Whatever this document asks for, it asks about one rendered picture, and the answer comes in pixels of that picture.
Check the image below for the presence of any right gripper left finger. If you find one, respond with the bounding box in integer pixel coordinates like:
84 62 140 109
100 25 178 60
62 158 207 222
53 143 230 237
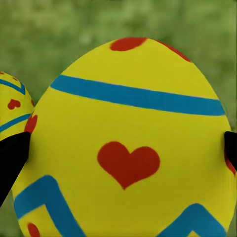
0 131 30 207

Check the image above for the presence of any easter egg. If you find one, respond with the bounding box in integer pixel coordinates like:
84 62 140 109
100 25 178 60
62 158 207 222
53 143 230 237
0 72 34 141
12 37 237 237

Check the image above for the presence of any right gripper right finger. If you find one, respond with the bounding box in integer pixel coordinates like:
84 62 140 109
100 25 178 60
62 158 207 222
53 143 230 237
224 131 237 171

